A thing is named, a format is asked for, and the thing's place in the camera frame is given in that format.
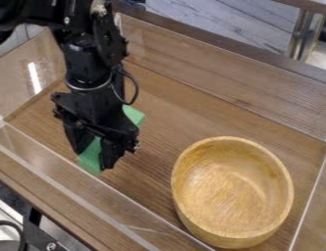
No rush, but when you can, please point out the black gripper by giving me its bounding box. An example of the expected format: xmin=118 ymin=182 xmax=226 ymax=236
xmin=50 ymin=65 xmax=139 ymax=170

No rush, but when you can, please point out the green rectangular block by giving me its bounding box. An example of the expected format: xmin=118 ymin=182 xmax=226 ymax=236
xmin=78 ymin=105 xmax=145 ymax=175

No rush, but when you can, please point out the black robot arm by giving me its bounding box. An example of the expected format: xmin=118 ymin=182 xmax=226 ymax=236
xmin=0 ymin=0 xmax=139 ymax=171

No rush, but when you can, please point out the brown wooden bowl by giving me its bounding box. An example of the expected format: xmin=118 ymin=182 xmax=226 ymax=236
xmin=170 ymin=136 xmax=293 ymax=249

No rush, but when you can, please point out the clear acrylic tray wall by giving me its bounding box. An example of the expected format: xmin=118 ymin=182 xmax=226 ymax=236
xmin=0 ymin=121 xmax=214 ymax=251

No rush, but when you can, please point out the black cable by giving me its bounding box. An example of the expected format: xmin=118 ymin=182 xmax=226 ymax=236
xmin=0 ymin=220 xmax=30 ymax=251

